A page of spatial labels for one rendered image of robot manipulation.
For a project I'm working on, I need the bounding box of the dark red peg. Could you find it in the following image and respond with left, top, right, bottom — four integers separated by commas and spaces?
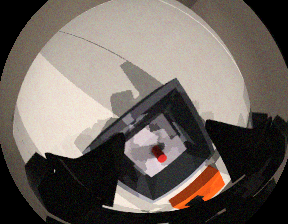
151, 145, 167, 163

